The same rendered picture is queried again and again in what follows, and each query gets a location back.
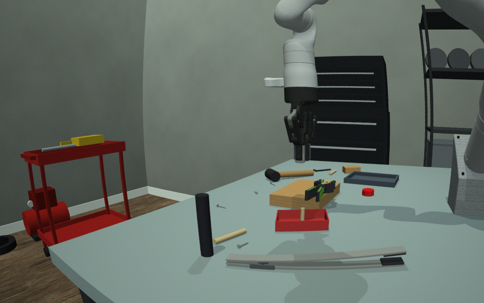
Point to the red open tray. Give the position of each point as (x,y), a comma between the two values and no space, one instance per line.
(289,220)

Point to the black mallet with wooden handle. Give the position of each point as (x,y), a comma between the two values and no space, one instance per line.
(275,176)

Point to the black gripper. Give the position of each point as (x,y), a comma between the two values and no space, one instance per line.
(301,124)

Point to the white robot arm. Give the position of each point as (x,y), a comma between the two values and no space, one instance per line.
(299,57)

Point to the light brown wooden board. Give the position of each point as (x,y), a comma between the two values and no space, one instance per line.
(293,196)

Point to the black cylinder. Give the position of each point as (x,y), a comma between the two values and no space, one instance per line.
(204,224)

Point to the tan rectangular block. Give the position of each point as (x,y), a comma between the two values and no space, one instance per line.
(349,169)

